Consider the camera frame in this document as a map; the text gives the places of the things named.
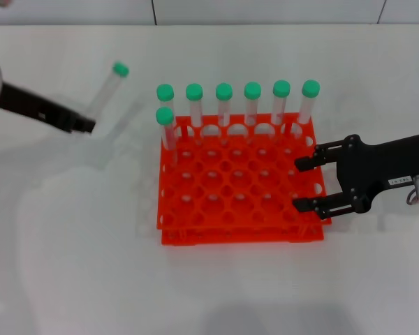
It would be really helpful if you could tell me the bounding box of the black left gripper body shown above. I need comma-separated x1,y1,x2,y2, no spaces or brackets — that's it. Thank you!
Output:
0,81,82,134

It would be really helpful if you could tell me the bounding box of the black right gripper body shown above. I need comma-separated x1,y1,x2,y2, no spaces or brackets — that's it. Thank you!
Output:
336,132,419,215

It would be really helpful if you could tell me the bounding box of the clear test tube green cap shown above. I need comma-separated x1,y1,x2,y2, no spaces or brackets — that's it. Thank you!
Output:
293,80,321,139
185,83,205,144
272,80,291,140
85,61,131,119
156,83,177,140
244,82,263,142
155,107,179,165
215,82,234,144

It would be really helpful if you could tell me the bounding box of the orange test tube rack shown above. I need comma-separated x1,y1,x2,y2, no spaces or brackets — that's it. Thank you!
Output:
156,112,333,247

